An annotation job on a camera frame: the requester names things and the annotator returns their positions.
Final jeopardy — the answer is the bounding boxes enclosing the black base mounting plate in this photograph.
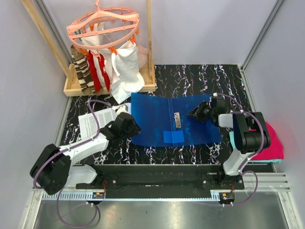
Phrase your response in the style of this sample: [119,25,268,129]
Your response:
[76,170,244,190]

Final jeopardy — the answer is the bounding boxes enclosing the pale pink hanging cloth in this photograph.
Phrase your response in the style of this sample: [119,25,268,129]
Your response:
[137,45,149,69]

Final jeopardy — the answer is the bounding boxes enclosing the brown striped sock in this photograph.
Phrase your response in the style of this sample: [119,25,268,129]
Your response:
[70,45,95,93]

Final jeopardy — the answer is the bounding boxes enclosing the white cloth behind hanger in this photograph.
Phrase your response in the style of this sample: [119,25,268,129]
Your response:
[81,22,104,46]

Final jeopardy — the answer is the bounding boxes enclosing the red white striped sock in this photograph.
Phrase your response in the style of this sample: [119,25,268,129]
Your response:
[87,51,111,93]

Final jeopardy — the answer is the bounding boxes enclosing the white printed paper files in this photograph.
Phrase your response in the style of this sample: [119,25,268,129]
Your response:
[78,103,131,140]

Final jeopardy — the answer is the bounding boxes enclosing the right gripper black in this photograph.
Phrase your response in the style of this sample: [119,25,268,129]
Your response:
[187,101,214,123]

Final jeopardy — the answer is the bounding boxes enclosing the purple cable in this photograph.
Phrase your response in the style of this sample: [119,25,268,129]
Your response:
[33,100,112,227]
[213,93,258,206]

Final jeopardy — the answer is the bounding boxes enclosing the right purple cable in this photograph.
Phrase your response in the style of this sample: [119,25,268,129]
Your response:
[213,93,258,206]

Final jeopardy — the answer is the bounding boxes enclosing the pink folded t-shirt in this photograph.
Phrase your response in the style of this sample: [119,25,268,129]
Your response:
[249,121,285,161]

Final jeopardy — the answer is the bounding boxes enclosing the wooden rack frame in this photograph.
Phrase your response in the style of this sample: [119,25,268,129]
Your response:
[21,0,156,97]

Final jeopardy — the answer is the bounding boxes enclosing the teal folded garment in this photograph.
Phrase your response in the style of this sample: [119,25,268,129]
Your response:
[228,132,282,164]

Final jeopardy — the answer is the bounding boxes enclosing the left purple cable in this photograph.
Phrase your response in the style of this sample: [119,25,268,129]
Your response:
[33,100,112,227]

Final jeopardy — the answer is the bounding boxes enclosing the pink round clip hanger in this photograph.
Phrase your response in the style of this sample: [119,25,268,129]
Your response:
[67,0,140,57]

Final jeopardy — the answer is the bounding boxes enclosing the white hanging towel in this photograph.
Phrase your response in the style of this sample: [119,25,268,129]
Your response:
[111,41,145,104]

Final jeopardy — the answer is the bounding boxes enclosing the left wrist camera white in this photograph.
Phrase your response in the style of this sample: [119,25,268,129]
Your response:
[112,104,129,115]

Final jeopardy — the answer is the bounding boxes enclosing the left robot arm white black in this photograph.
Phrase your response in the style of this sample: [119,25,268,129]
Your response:
[30,112,141,195]

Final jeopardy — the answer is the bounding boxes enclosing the blue plastic folder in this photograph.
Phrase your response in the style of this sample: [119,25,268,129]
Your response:
[131,93,222,147]

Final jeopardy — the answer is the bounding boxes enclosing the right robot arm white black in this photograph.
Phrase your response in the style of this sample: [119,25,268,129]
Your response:
[188,93,271,189]

